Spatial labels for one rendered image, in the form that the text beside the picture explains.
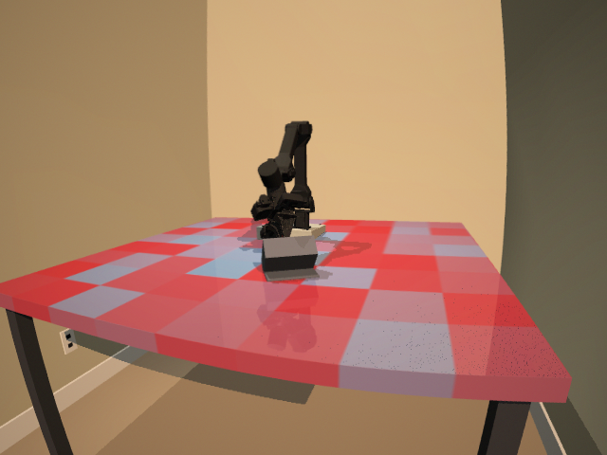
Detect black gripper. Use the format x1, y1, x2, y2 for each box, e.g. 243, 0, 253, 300
260, 191, 304, 239

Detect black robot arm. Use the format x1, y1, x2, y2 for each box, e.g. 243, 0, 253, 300
250, 120, 315, 229

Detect dark grey sloped panel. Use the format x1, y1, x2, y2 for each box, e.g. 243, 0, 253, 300
261, 235, 320, 282

